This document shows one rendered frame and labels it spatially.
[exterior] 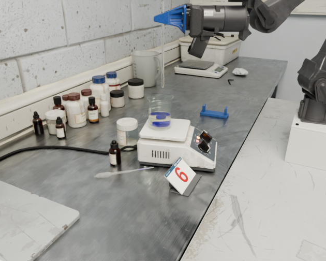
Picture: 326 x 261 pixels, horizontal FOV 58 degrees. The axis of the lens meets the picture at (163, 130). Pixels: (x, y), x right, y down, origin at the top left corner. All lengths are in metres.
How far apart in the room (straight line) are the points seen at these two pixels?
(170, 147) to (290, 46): 1.50
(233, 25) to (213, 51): 1.10
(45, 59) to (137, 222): 0.70
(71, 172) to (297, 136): 0.58
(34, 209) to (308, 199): 0.59
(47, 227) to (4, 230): 0.08
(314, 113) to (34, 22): 0.88
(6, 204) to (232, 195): 0.49
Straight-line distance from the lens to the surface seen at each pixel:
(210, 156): 0.76
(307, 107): 0.85
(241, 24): 0.72
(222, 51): 1.80
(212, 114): 1.09
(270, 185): 0.76
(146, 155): 0.76
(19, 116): 1.02
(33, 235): 0.62
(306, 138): 0.83
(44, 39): 1.12
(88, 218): 0.64
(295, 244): 0.62
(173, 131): 0.76
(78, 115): 1.01
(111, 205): 0.66
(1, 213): 0.70
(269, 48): 2.13
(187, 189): 0.69
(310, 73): 0.81
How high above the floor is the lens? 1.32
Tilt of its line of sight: 26 degrees down
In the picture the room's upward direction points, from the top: straight up
